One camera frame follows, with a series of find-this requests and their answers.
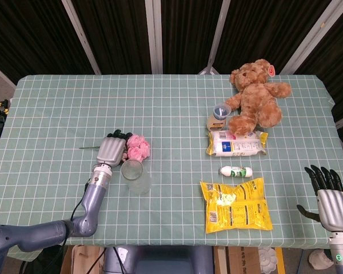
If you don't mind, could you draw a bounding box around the cream bottle with blue cap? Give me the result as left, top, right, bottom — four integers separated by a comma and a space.
206, 103, 232, 131

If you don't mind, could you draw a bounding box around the pink rose bouquet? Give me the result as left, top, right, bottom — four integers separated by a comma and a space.
79, 132, 151, 160

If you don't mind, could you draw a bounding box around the yellow chip bag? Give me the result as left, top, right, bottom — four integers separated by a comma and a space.
200, 177, 274, 235

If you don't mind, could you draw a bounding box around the brown cardboard box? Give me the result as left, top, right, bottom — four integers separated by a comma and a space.
228, 246, 261, 274

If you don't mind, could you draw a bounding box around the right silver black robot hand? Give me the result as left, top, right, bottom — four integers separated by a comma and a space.
296, 164, 343, 232

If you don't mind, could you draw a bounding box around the white crumpled object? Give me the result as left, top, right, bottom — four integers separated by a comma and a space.
308, 249, 334, 269

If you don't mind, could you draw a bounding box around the clear glass cup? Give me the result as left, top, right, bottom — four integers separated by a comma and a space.
120, 159, 153, 196

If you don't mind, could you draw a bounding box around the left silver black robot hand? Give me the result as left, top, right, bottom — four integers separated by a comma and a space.
95, 129, 133, 169

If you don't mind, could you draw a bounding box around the brown teddy bear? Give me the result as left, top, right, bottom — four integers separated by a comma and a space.
224, 58, 293, 136

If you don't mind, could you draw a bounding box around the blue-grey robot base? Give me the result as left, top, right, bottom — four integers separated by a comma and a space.
103, 245, 215, 274

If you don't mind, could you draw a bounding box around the small white green bottle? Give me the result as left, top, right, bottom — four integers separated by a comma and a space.
218, 165, 253, 179

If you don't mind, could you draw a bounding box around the white plastic bag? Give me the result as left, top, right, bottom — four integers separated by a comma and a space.
258, 247, 278, 273

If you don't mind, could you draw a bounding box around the white wet wipes pack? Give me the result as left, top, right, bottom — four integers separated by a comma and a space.
207, 130, 269, 157

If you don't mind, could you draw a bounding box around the wooden board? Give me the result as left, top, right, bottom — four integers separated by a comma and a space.
59, 245, 101, 274

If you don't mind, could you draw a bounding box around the green grid-patterned table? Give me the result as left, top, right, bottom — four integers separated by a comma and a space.
0, 74, 343, 262

